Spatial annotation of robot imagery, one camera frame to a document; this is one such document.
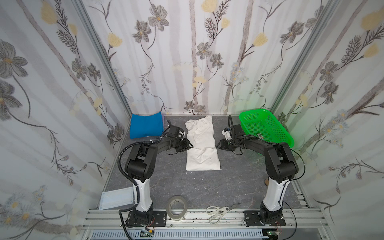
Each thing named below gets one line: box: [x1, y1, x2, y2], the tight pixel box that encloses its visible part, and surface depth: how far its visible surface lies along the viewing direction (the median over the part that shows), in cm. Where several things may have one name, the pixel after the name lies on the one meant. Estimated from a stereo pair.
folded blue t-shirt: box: [130, 111, 164, 140], surface depth 116 cm
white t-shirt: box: [185, 115, 221, 171], surface depth 100 cm
